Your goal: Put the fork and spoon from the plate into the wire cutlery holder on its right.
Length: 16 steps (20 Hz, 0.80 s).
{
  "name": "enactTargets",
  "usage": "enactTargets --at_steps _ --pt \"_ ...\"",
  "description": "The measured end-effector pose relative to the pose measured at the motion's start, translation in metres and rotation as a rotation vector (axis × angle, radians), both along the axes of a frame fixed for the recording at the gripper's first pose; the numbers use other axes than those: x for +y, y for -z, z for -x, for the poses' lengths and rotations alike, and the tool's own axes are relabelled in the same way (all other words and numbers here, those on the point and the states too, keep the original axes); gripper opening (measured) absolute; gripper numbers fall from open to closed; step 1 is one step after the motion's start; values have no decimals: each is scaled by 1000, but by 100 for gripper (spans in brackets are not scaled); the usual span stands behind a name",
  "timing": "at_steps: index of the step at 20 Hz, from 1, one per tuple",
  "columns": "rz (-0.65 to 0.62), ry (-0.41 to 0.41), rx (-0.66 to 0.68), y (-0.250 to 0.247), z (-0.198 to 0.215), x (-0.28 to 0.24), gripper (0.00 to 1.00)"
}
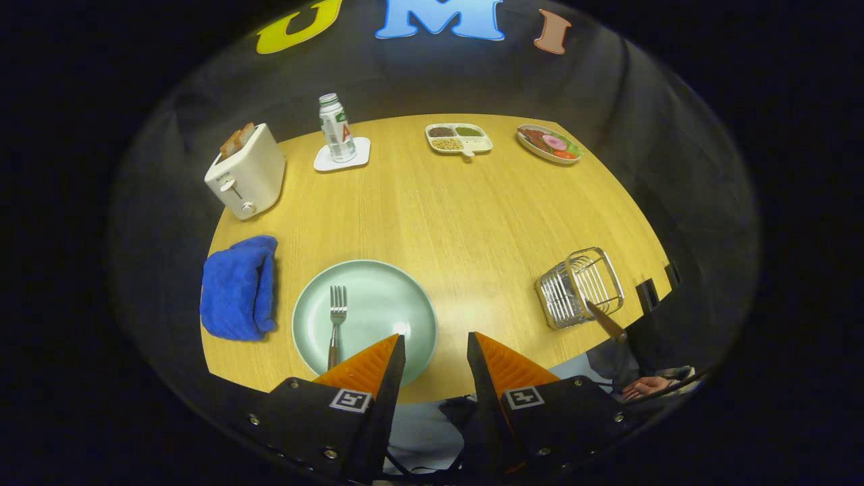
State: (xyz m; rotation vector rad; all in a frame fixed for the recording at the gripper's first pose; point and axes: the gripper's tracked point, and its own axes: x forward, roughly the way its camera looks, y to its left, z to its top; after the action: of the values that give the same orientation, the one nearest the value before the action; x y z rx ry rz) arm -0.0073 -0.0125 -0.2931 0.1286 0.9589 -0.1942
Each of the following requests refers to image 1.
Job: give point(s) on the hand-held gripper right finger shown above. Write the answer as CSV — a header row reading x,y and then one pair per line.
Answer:
x,y
482,405

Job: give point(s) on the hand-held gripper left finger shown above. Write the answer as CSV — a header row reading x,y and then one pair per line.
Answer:
x,y
388,405

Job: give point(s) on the pale green plate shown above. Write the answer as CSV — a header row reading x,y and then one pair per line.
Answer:
x,y
385,304

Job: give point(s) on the person's dark trouser leg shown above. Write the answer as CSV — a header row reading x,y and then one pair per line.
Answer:
x,y
614,364

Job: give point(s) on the blue towel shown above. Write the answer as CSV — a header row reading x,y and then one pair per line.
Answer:
x,y
236,290

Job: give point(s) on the black table clamp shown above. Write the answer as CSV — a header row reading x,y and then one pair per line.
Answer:
x,y
647,295
673,274

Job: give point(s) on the white square coaster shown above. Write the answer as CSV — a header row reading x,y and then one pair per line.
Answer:
x,y
324,165

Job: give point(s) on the white divided condiment dish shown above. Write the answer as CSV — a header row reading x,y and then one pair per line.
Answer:
x,y
459,143

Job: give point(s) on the white toaster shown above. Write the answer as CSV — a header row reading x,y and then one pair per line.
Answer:
x,y
256,175

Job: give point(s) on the white plate of food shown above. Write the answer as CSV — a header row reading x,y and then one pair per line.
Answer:
x,y
550,143

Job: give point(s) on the white plastic drink bottle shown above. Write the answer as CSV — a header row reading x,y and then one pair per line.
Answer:
x,y
336,131

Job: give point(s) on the toasted bread slice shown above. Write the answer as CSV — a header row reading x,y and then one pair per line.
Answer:
x,y
246,133
231,143

